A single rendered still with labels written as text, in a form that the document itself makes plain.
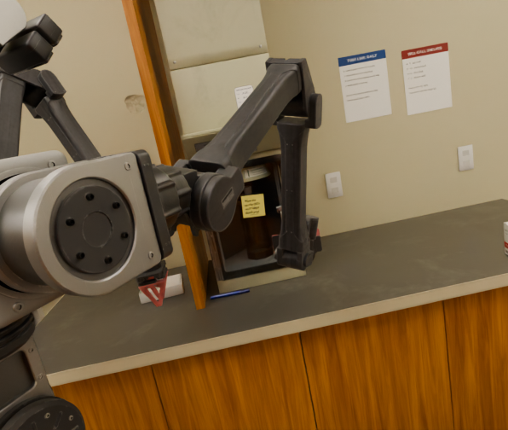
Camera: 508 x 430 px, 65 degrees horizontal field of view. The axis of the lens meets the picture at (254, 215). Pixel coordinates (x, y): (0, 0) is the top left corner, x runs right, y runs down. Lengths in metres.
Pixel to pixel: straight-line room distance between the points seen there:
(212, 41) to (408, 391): 1.27
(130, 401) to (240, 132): 0.97
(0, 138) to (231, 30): 0.75
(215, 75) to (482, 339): 1.19
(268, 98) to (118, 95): 1.20
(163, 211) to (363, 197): 1.55
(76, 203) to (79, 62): 1.53
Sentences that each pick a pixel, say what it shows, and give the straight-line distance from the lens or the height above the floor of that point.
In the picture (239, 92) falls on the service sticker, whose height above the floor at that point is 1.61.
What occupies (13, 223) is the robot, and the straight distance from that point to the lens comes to 0.39.
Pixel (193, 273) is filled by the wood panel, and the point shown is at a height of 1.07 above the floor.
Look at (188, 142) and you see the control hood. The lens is 1.25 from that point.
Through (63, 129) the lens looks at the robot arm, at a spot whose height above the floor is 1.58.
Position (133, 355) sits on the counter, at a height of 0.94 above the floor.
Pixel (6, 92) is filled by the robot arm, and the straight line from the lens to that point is 1.10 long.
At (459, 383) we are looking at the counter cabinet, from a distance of 1.55.
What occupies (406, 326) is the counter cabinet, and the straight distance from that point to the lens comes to 1.36.
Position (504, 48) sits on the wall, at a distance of 2.21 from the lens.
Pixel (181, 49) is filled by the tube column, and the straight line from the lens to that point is 1.37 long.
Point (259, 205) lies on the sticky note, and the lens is 1.37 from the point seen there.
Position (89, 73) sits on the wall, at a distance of 1.86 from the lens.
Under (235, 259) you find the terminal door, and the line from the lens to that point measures 1.42.
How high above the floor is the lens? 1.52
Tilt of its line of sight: 13 degrees down
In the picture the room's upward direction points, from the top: 11 degrees counter-clockwise
